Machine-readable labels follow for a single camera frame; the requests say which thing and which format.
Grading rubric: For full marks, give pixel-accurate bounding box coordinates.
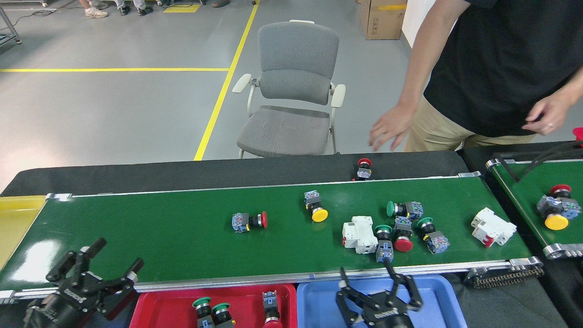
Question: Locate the red plastic tray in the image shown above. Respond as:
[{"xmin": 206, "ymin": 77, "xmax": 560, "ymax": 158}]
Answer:
[{"xmin": 129, "ymin": 283, "xmax": 297, "ymax": 328}]

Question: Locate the blue plastic tray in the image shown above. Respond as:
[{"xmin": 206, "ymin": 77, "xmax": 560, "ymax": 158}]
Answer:
[{"xmin": 296, "ymin": 273, "xmax": 468, "ymax": 328}]

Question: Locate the black conveyor drive chain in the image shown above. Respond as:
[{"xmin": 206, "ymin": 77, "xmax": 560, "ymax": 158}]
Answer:
[{"xmin": 465, "ymin": 264, "xmax": 545, "ymax": 289}]

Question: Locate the green push button switch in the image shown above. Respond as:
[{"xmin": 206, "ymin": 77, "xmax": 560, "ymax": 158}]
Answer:
[
  {"xmin": 386, "ymin": 200, "xmax": 424, "ymax": 221},
  {"xmin": 210, "ymin": 302, "xmax": 237, "ymax": 328},
  {"xmin": 374, "ymin": 224, "xmax": 395, "ymax": 264},
  {"xmin": 191, "ymin": 297, "xmax": 216, "ymax": 328},
  {"xmin": 416, "ymin": 216, "xmax": 451, "ymax": 255}
]

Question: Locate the short green conveyor belt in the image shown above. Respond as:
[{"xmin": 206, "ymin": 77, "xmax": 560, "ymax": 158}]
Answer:
[{"xmin": 485, "ymin": 157, "xmax": 583, "ymax": 259}]

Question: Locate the black guide bracket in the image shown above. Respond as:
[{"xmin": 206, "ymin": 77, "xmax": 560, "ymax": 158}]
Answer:
[{"xmin": 494, "ymin": 141, "xmax": 583, "ymax": 183}]

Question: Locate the brown cardboard box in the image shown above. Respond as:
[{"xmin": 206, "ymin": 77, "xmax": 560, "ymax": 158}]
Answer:
[{"xmin": 360, "ymin": 0, "xmax": 408, "ymax": 41}]

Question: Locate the grey office chair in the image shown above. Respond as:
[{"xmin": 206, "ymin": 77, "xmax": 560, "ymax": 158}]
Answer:
[{"xmin": 232, "ymin": 20, "xmax": 346, "ymax": 159}]

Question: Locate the white circuit breaker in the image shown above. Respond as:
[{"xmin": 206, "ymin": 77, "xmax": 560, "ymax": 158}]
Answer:
[
  {"xmin": 470, "ymin": 207, "xmax": 518, "ymax": 248},
  {"xmin": 342, "ymin": 215, "xmax": 380, "ymax": 255}
]

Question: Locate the person's right hand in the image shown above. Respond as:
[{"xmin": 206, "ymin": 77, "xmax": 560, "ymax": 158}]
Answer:
[{"xmin": 369, "ymin": 102, "xmax": 417, "ymax": 152}]

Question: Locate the yellow plastic tray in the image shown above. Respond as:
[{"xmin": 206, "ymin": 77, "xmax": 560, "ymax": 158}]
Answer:
[{"xmin": 0, "ymin": 196, "xmax": 47, "ymax": 269}]

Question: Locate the person's left hand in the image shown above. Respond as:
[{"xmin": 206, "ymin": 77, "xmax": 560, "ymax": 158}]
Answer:
[{"xmin": 522, "ymin": 93, "xmax": 573, "ymax": 136}]

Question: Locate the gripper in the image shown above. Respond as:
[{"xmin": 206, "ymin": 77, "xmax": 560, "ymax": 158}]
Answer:
[
  {"xmin": 336, "ymin": 257, "xmax": 424, "ymax": 328},
  {"xmin": 25, "ymin": 236, "xmax": 145, "ymax": 328}
]

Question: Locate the metal frame rack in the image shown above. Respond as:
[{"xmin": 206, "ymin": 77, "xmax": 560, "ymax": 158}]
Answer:
[{"xmin": 0, "ymin": 5, "xmax": 22, "ymax": 45}]

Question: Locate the long green conveyor belt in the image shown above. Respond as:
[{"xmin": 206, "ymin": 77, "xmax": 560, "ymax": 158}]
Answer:
[{"xmin": 0, "ymin": 172, "xmax": 545, "ymax": 305}]

